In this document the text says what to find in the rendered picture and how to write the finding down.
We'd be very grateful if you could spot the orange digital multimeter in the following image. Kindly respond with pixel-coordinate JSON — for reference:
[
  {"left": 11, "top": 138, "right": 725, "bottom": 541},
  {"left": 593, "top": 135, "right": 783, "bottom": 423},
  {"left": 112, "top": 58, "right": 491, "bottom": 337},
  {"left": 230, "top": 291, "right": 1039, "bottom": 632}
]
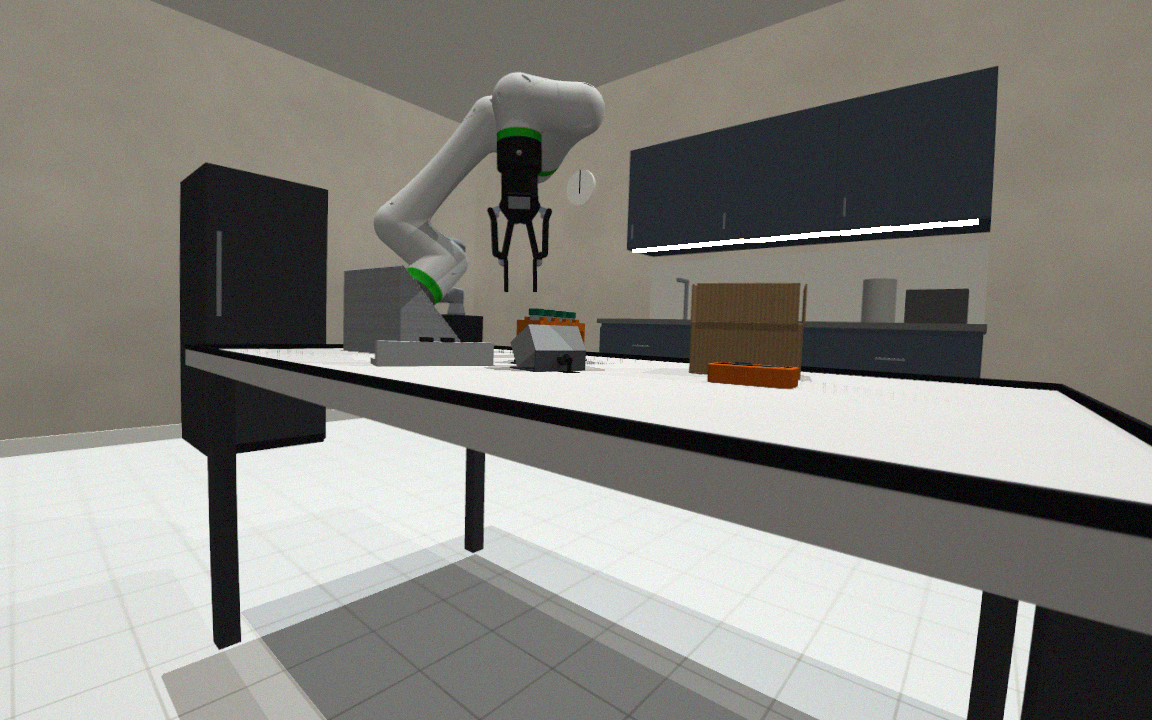
[{"left": 707, "top": 362, "right": 799, "bottom": 389}]

